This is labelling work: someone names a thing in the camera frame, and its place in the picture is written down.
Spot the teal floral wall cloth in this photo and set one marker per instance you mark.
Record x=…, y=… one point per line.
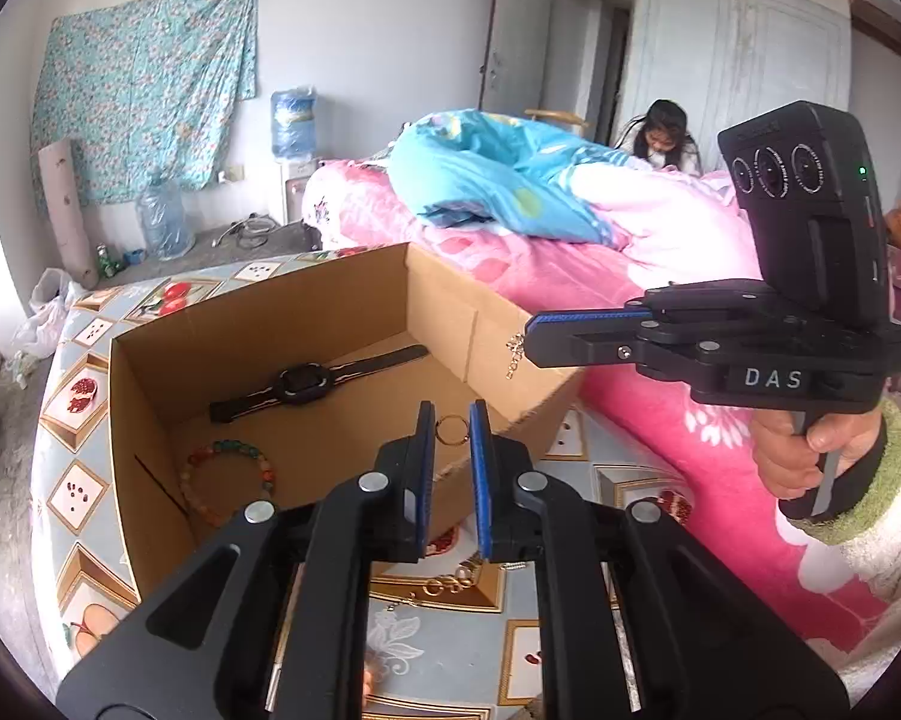
x=143, y=90

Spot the fruit print tablecloth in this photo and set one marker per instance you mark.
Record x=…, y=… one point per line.
x=83, y=495

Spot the blue water bottle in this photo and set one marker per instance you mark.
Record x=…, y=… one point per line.
x=294, y=124

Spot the white plastic bag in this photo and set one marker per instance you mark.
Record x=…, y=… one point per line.
x=42, y=315

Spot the white wardrobe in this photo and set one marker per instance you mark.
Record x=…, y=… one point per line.
x=720, y=37

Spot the brown cardboard box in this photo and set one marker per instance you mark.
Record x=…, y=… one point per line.
x=195, y=360

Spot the person's right forearm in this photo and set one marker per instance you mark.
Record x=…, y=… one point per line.
x=893, y=540

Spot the person's right hand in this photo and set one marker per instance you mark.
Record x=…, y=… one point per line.
x=780, y=465

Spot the white water dispenser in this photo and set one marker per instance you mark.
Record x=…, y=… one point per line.
x=297, y=195

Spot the green bottles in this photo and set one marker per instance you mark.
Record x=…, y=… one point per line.
x=105, y=262

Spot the blue patterned quilt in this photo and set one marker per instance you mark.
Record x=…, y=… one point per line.
x=480, y=172

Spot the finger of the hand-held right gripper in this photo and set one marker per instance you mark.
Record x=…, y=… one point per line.
x=585, y=351
x=585, y=317

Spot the grey door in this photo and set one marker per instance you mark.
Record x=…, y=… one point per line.
x=518, y=37

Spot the wooden chair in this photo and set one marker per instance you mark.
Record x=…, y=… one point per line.
x=563, y=118

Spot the pink floral blanket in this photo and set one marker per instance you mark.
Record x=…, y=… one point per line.
x=645, y=420

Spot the clear water jug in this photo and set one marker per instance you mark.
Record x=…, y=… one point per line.
x=165, y=221

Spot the wall socket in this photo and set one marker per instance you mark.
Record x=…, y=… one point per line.
x=229, y=174

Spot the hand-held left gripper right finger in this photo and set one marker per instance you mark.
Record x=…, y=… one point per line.
x=480, y=480

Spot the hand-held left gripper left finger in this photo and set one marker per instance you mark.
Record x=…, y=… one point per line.
x=425, y=480

